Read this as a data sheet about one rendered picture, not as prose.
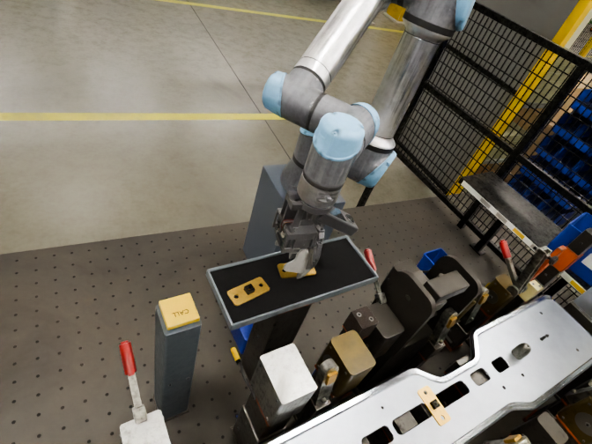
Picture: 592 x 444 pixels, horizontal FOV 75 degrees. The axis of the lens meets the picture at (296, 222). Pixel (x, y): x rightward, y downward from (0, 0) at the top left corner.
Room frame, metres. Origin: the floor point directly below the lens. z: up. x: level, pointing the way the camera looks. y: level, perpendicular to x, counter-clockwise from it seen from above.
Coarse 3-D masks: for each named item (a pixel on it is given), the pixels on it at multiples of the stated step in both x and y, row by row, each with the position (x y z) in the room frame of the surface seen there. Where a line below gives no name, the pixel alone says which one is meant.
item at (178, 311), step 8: (176, 296) 0.41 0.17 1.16; (184, 296) 0.41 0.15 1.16; (160, 304) 0.38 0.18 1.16; (168, 304) 0.39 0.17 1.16; (176, 304) 0.39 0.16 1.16; (184, 304) 0.40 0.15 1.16; (192, 304) 0.40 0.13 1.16; (168, 312) 0.37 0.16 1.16; (176, 312) 0.38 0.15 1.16; (184, 312) 0.38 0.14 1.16; (192, 312) 0.39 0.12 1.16; (168, 320) 0.36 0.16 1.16; (176, 320) 0.36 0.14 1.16; (184, 320) 0.37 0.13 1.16; (192, 320) 0.37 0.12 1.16; (168, 328) 0.34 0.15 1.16
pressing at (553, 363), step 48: (480, 336) 0.71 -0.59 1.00; (528, 336) 0.77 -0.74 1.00; (576, 336) 0.84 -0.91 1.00; (384, 384) 0.47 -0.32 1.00; (432, 384) 0.52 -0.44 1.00; (528, 384) 0.61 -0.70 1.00; (288, 432) 0.30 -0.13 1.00; (336, 432) 0.34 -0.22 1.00; (432, 432) 0.40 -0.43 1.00; (480, 432) 0.45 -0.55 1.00
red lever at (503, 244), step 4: (500, 240) 0.97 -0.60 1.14; (504, 240) 0.97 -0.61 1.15; (500, 244) 0.96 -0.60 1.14; (504, 244) 0.96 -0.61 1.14; (500, 248) 0.96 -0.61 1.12; (504, 248) 0.95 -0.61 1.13; (508, 248) 0.95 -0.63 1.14; (504, 252) 0.95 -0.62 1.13; (508, 252) 0.95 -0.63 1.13; (504, 256) 0.94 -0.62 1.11; (508, 256) 0.94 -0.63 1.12; (508, 260) 0.93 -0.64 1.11; (508, 264) 0.92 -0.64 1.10; (512, 264) 0.93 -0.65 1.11; (508, 268) 0.92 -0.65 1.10; (512, 268) 0.92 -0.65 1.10; (512, 272) 0.91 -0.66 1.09; (512, 276) 0.90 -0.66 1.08; (516, 276) 0.91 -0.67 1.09; (512, 280) 0.90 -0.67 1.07
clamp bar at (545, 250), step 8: (536, 248) 0.91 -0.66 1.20; (544, 248) 0.90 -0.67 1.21; (536, 256) 0.89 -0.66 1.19; (544, 256) 0.89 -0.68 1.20; (552, 256) 0.88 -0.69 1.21; (528, 264) 0.89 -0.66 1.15; (536, 264) 0.88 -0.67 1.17; (552, 264) 0.87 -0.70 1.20; (528, 272) 0.88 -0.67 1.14; (520, 280) 0.88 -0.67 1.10; (528, 280) 0.89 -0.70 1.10; (520, 288) 0.87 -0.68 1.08
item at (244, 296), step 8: (256, 280) 0.50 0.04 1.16; (240, 288) 0.47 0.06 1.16; (248, 288) 0.48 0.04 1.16; (256, 288) 0.49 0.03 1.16; (264, 288) 0.49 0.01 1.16; (232, 296) 0.45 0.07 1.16; (240, 296) 0.45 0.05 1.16; (248, 296) 0.46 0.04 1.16; (256, 296) 0.47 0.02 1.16; (240, 304) 0.44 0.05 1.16
